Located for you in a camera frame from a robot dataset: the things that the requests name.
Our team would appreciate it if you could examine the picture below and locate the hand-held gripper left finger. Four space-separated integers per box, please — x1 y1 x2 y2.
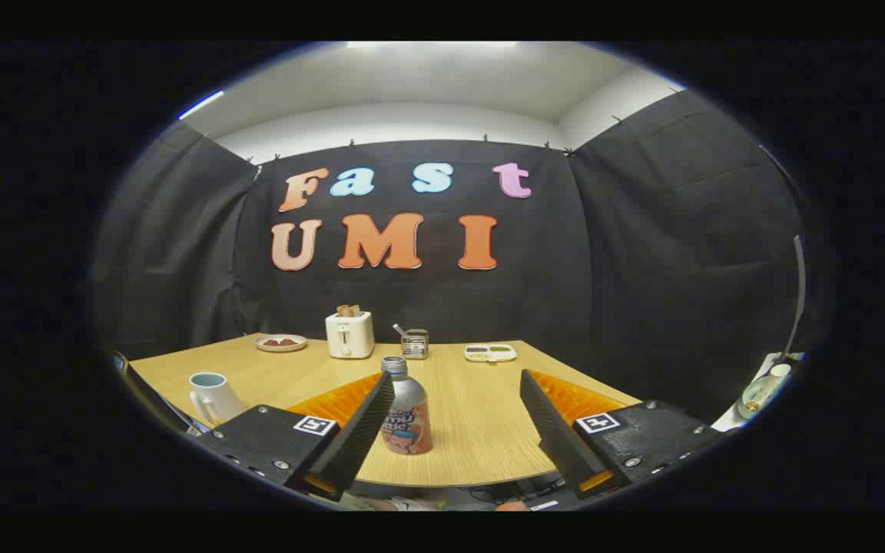
195 372 396 502

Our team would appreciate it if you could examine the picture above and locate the white toaster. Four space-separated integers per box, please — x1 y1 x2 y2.
325 311 375 359

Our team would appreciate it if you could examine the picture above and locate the silver juice bottle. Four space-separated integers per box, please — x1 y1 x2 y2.
379 356 434 455

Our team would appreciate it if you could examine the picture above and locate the dark flat panel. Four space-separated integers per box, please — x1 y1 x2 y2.
112 352 209 437

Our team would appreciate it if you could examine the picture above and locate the wooden table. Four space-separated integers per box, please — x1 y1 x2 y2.
129 333 643 489

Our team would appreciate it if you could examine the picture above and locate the white divided dish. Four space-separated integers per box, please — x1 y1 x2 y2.
464 343 518 363

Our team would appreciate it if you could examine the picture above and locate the small white plate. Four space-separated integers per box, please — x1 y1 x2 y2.
254 334 308 353

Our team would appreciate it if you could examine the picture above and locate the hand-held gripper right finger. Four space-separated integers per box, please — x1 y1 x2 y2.
519 369 728 500

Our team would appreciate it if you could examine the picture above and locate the white round container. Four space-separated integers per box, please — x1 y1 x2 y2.
738 363 793 420

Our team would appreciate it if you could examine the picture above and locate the white cup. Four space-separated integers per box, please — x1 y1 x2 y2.
188 372 247 427

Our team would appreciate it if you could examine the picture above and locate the grey curved pole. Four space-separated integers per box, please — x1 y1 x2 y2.
784 234 807 362

